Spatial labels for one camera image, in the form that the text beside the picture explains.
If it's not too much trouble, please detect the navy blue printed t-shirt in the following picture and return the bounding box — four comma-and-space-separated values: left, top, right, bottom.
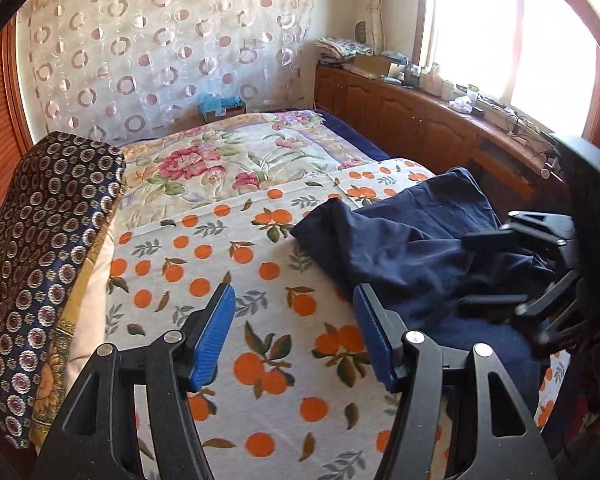
291, 167, 554, 411

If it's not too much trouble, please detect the gold yellow folded cloth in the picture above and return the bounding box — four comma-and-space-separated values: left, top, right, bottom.
29, 226, 114, 450

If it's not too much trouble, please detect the long wooden side cabinet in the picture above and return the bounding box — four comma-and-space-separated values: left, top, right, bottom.
314, 64, 570, 217

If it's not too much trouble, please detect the orange fruit print cloth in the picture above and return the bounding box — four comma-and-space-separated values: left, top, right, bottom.
101, 157, 571, 480

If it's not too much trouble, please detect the crumpled plastic bag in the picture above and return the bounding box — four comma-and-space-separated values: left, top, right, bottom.
449, 96, 474, 115

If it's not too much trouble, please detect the pink bottle on sill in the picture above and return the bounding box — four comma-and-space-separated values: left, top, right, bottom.
420, 63, 443, 96

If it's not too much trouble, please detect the dark circle patterned folded cloth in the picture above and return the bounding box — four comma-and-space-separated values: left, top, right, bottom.
0, 132, 125, 448

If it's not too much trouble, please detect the cardboard box on cabinet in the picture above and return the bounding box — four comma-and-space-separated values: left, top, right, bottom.
353, 53, 405, 78

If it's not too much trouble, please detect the navy blue bed sheet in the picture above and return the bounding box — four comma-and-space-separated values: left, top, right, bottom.
316, 110, 390, 162

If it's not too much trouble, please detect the floral bed blanket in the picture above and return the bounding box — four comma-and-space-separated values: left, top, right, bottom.
114, 110, 373, 231

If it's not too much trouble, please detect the folded patterned fabric stack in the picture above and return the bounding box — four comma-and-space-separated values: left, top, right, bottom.
315, 37, 373, 64

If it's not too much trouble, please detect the brown slatted wooden wardrobe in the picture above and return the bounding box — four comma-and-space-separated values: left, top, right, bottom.
0, 19, 34, 241

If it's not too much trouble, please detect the teal box at headboard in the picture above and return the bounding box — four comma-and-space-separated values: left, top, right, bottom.
197, 93, 246, 124

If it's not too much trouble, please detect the pink circle sheer curtain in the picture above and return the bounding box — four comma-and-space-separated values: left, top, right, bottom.
16, 0, 314, 145

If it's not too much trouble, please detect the window with wooden frame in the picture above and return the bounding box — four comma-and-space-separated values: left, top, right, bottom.
413, 0, 600, 148

